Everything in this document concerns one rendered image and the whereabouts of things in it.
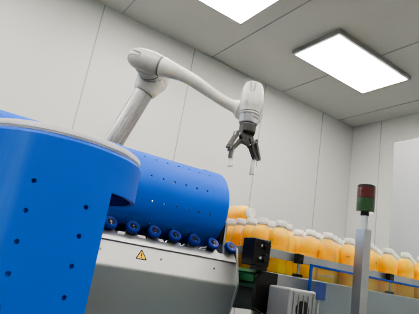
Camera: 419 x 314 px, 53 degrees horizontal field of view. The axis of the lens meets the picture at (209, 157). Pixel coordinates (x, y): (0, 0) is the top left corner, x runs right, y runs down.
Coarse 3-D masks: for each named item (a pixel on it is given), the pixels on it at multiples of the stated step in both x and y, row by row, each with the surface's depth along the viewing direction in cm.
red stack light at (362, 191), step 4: (360, 188) 151; (364, 188) 150; (368, 188) 150; (372, 188) 150; (360, 192) 150; (364, 192) 150; (368, 192) 149; (372, 192) 149; (360, 196) 150; (364, 196) 149; (368, 196) 149; (372, 196) 149
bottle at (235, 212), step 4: (232, 208) 178; (236, 208) 175; (240, 208) 173; (244, 208) 172; (248, 208) 172; (228, 212) 179; (232, 212) 176; (236, 212) 173; (240, 212) 172; (244, 212) 171; (228, 216) 179; (232, 216) 176; (236, 216) 174; (240, 216) 172; (244, 216) 171
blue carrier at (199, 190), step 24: (144, 168) 135; (168, 168) 141; (192, 168) 149; (144, 192) 132; (168, 192) 136; (192, 192) 141; (216, 192) 147; (120, 216) 132; (144, 216) 134; (168, 216) 137; (192, 216) 141; (216, 216) 145
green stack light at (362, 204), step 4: (360, 200) 150; (364, 200) 149; (368, 200) 148; (372, 200) 149; (356, 204) 152; (360, 204) 149; (364, 204) 148; (368, 204) 148; (372, 204) 148; (356, 208) 151; (360, 208) 149; (364, 208) 148; (368, 208) 148; (372, 208) 148; (368, 212) 150; (372, 212) 149
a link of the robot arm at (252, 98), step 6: (246, 84) 190; (252, 84) 189; (258, 84) 189; (246, 90) 188; (252, 90) 188; (258, 90) 188; (246, 96) 187; (252, 96) 186; (258, 96) 187; (240, 102) 190; (246, 102) 186; (252, 102) 186; (258, 102) 187; (240, 108) 190; (246, 108) 186; (252, 108) 186; (258, 108) 187
